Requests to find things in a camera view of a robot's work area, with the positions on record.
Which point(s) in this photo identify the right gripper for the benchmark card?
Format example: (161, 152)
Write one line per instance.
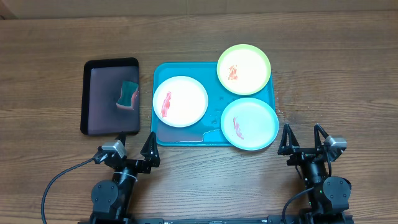
(301, 154)

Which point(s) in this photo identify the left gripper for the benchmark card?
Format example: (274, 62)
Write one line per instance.
(154, 157)

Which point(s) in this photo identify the green pink sponge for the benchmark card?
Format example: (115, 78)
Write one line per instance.
(129, 95)

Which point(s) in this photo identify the white plate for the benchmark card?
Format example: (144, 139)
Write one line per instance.
(180, 101)

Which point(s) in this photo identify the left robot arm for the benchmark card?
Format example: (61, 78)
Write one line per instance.
(111, 198)

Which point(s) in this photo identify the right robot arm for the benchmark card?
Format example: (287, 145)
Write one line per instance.
(328, 195)

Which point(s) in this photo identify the black plastic tray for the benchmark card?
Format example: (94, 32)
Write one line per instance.
(102, 82)

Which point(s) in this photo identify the teal plastic tray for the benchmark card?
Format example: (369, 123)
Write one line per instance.
(207, 131)

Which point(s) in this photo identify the light blue plate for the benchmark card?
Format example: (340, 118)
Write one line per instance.
(249, 124)

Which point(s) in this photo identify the yellow-green plate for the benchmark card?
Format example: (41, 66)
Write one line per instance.
(243, 69)

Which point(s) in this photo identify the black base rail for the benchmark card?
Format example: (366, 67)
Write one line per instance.
(271, 219)

